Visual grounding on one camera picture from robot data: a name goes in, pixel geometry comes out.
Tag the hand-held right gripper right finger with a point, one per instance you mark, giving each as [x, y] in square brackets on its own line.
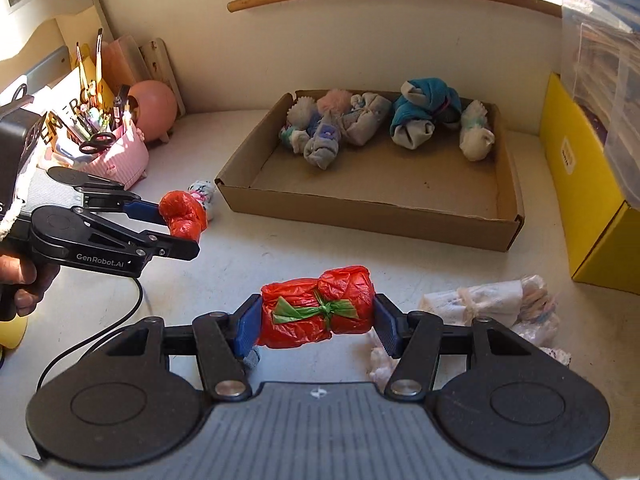
[387, 330]

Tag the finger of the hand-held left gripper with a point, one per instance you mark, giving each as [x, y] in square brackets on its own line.
[170, 249]
[145, 211]

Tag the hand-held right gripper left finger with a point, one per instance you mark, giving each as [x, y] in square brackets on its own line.
[246, 330]

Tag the small white bundle pink band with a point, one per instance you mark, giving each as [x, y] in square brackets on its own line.
[382, 360]

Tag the small red plastic bundle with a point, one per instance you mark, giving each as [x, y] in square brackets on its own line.
[182, 215]

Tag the white patterned bundle pink band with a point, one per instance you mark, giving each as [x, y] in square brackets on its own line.
[202, 195]

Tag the red plastic bundle green tie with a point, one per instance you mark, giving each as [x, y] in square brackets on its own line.
[310, 310]

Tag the shallow cardboard box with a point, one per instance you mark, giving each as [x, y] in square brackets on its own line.
[380, 185]

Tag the plastic bundle pastel band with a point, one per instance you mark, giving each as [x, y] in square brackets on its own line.
[540, 300]

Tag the clear plastic bag bundle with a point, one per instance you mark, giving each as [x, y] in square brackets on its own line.
[545, 347]

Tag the small white bundle green band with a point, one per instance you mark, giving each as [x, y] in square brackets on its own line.
[292, 139]

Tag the grey sock bundle purple band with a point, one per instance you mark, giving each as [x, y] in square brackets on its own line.
[322, 145]

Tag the grey striped sock bundle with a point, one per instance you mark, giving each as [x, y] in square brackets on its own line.
[365, 120]

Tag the white foam bundle green band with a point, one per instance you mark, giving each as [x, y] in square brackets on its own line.
[475, 135]

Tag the teal sock bundle pink band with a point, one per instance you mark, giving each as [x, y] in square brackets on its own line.
[430, 91]

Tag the person's left hand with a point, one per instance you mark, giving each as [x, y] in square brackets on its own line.
[35, 280]

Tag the pink ribbed pen holder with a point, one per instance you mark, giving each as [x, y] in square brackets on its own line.
[120, 165]

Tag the black scissors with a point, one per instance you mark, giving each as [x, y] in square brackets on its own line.
[95, 146]

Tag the pink round piggy bank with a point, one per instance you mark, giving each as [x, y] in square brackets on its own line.
[152, 107]

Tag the yellow object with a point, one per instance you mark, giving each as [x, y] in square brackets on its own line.
[12, 332]

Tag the yellow printed card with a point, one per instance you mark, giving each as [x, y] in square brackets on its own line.
[65, 100]

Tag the wooden board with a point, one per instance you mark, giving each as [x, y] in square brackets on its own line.
[162, 70]

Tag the pink translucent container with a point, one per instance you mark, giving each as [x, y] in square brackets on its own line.
[120, 65]

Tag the paint brush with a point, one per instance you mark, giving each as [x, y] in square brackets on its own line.
[81, 70]
[99, 60]

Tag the yellow box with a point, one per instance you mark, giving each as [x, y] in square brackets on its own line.
[585, 185]

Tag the clear plastic storage box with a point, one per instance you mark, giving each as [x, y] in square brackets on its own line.
[605, 85]

